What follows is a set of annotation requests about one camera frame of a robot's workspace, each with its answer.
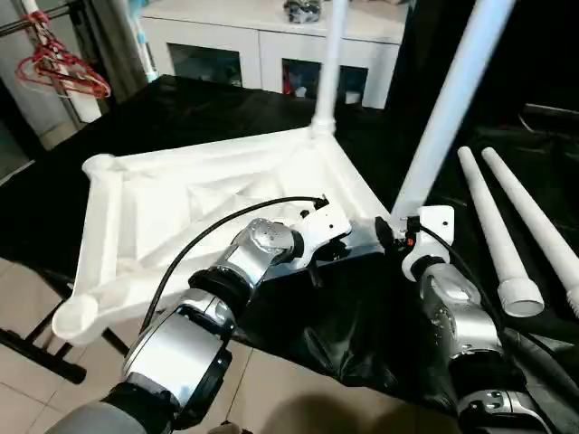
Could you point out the white plastic table leg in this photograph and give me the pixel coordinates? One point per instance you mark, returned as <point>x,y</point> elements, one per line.
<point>448,99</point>
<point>493,226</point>
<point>534,221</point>
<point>329,68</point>

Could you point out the white plastic table top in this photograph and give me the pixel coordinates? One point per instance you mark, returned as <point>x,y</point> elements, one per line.
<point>149,203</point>

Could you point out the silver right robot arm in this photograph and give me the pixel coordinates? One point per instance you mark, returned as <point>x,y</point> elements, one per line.
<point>466,325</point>

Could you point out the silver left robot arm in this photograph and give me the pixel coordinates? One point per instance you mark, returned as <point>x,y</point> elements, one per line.
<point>190,325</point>

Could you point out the black work surface mat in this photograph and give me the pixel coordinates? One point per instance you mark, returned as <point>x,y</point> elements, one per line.
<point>362,334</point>

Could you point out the white jar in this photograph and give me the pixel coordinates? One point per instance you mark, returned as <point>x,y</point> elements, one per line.
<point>301,91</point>
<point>355,98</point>

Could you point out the red bottle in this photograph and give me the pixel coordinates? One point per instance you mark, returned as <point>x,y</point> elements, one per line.
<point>290,81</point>

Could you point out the dark patterned object on cabinet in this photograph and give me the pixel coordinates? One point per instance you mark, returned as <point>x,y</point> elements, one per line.
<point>303,11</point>

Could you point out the white glass door cabinet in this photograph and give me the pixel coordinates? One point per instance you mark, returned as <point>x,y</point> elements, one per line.
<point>212,31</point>

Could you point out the grey curtain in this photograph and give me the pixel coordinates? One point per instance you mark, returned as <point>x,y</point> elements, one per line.
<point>117,45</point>

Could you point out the red clothes hangers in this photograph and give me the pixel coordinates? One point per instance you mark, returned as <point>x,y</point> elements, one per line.
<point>63,70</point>

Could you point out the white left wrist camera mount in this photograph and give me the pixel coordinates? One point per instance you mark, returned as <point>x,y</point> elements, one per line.
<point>323,226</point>

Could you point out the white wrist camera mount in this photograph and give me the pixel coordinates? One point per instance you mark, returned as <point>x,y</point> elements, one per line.
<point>429,230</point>
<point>323,226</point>

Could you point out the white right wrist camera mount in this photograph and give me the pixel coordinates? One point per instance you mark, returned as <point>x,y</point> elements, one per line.
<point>429,230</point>

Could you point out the black metal frame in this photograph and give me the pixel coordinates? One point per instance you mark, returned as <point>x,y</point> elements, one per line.
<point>554,115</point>

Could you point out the metal clothes rail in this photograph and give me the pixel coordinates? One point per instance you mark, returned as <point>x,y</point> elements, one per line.
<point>18,25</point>

